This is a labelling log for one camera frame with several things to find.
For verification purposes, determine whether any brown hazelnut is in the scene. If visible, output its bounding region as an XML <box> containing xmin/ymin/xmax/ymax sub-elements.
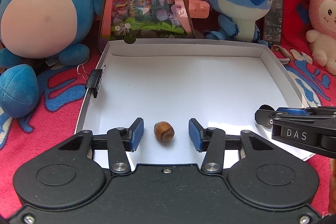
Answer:
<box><xmin>154</xmin><ymin>121</ymin><xmax>175</xmax><ymax>141</ymax></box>

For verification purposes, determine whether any white cardboard box tray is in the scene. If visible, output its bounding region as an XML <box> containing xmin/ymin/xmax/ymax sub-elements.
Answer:
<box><xmin>76</xmin><ymin>39</ymin><xmax>307</xmax><ymax>165</ymax></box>

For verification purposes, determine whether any black binder clip on rim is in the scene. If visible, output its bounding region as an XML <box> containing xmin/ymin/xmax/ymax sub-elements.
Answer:
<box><xmin>76</xmin><ymin>64</ymin><xmax>105</xmax><ymax>98</ymax></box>

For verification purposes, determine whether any black smartphone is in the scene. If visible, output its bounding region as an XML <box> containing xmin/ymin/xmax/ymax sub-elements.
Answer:
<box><xmin>263</xmin><ymin>0</ymin><xmax>283</xmax><ymax>45</ymax></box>

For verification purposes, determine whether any pink bunny plush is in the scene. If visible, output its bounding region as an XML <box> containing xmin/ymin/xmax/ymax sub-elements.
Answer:
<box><xmin>306</xmin><ymin>0</ymin><xmax>336</xmax><ymax>76</ymax></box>

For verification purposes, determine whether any red cartoon blanket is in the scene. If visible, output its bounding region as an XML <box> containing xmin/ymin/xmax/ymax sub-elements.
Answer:
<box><xmin>1</xmin><ymin>0</ymin><xmax>335</xmax><ymax>217</ymax></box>

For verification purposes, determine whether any pink triangular diorama box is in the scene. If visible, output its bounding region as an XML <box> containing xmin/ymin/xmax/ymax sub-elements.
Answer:
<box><xmin>98</xmin><ymin>0</ymin><xmax>210</xmax><ymax>51</ymax></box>

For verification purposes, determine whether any blue round mouse plush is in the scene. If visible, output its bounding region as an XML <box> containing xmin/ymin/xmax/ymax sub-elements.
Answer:
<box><xmin>1</xmin><ymin>0</ymin><xmax>104</xmax><ymax>118</ymax></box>

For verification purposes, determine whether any grey phone lanyard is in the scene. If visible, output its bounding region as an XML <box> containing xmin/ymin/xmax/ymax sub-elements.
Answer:
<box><xmin>271</xmin><ymin>44</ymin><xmax>293</xmax><ymax>65</ymax></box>

